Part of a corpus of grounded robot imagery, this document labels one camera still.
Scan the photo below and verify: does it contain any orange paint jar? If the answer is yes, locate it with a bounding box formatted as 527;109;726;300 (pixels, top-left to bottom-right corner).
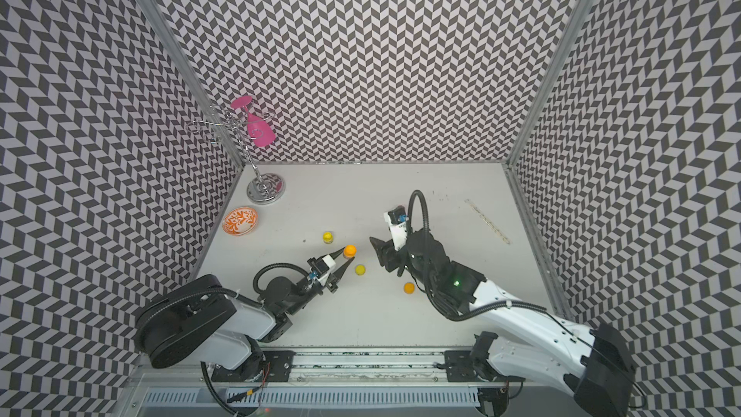
343;245;357;258

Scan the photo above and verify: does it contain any orange jar lid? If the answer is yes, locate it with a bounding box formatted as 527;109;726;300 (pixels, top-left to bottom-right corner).
403;283;416;295

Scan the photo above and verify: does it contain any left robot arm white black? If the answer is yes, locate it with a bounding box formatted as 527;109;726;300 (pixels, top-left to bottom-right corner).
134;248;354;371

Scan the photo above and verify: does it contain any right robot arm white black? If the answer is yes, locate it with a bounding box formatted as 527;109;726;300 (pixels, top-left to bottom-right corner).
370;232;639;416

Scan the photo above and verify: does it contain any chrome glass holder stand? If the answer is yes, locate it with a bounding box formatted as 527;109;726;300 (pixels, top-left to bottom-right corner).
193;104;286;206

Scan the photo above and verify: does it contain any orange patterned ceramic bowl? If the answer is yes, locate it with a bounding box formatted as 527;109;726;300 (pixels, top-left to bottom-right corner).
222;207;259;237

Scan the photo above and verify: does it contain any pink plastic wine glass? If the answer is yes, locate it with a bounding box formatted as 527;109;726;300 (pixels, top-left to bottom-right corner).
231;96;277;148

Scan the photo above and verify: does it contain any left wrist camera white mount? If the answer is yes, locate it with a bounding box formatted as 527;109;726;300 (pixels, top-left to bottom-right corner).
307;256;336;287

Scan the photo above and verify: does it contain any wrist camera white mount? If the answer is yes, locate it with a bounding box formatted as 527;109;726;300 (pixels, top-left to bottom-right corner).
384;206;408;251
307;256;336;287

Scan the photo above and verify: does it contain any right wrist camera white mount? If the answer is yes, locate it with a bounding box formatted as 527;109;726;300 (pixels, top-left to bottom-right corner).
384;206;408;251

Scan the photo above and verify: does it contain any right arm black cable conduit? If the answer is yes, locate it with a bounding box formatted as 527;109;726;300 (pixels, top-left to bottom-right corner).
406;189;432;291

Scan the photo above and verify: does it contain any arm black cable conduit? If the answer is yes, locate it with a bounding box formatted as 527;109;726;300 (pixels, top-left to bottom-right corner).
406;189;432;291
252;261;311;297

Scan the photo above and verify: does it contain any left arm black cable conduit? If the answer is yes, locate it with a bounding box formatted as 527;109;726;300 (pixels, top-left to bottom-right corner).
252;261;311;297

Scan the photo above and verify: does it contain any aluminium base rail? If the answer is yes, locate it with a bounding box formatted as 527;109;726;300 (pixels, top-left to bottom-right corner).
123;346;615;389

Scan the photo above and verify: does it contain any aluminium corner post left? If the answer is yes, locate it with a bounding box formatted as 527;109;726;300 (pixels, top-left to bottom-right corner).
135;0;244;171

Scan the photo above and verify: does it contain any aluminium corner post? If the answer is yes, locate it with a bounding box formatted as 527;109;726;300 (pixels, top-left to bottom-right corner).
135;0;244;171
506;0;596;169

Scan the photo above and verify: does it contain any aluminium corner post right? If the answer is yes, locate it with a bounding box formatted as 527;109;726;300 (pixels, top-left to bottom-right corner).
506;0;596;169

